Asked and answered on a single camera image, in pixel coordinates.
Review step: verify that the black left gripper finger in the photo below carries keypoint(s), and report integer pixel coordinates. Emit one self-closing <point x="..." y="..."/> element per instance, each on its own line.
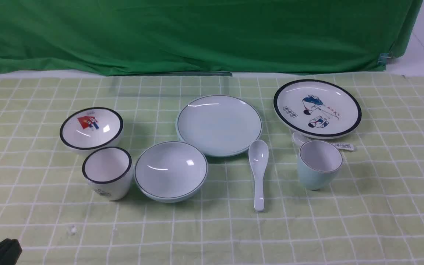
<point x="10" y="251"/>

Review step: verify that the light blue bowl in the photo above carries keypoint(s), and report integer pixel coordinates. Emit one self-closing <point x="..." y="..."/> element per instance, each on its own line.
<point x="171" y="171"/>

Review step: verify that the light blue spoon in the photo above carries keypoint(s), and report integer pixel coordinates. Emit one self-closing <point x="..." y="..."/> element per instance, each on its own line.
<point x="258" y="155"/>

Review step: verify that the light blue cup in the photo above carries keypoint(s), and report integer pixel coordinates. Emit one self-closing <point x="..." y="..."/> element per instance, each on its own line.
<point x="319" y="162"/>

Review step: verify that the white cup with black rim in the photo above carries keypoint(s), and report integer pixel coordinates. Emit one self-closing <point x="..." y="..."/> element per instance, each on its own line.
<point x="109" y="172"/>

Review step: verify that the white bowl with black rim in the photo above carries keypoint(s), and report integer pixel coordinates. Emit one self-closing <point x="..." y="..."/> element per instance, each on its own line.
<point x="91" y="129"/>

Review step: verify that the green backdrop cloth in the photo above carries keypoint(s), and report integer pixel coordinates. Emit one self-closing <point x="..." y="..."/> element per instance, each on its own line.
<point x="125" y="37"/>

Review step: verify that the light blue plate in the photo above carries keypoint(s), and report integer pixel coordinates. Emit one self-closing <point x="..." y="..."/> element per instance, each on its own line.
<point x="219" y="125"/>

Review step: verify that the white printed spoon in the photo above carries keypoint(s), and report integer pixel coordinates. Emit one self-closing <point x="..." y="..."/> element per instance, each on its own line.
<point x="300" y="139"/>

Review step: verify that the white plate with cartoon print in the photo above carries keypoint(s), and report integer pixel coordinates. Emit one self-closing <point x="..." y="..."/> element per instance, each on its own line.
<point x="317" y="109"/>

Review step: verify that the green checkered tablecloth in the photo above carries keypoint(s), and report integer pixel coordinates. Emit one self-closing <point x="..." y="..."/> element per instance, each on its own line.
<point x="372" y="213"/>

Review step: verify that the metal binder clip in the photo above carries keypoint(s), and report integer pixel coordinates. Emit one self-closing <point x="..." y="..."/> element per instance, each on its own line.
<point x="384" y="59"/>

